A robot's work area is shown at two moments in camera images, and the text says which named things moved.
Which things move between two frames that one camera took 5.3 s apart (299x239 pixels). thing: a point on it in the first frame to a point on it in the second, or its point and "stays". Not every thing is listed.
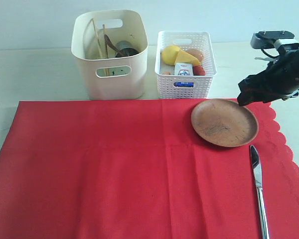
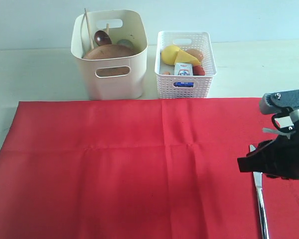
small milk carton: (184, 69) stays
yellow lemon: (169, 53) stays
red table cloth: (136, 169) stays
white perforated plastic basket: (172, 86) stays
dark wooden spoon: (109, 43) to (101, 38)
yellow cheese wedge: (183, 57) stays
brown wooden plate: (223, 122) to (110, 51)
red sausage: (199, 70) stays
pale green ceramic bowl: (97, 52) to (125, 43)
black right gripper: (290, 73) to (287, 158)
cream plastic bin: (117, 78) stays
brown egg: (196, 53) stays
